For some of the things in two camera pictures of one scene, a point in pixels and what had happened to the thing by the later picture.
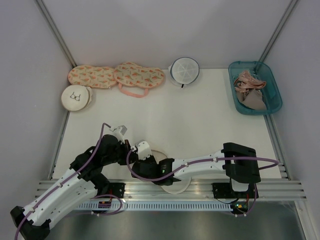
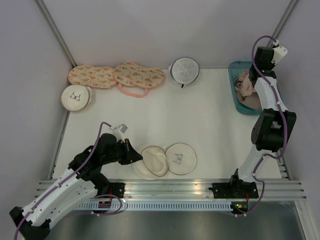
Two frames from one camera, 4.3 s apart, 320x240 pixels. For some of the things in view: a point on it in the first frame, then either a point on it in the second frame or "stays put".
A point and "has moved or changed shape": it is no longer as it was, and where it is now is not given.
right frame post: x=278 y=30 stays put
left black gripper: x=126 y=148 stays put
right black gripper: x=149 y=158 to x=271 y=64
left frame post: x=56 y=32 stays put
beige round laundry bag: x=177 y=187 has moved or changed shape
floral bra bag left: x=102 y=77 stays put
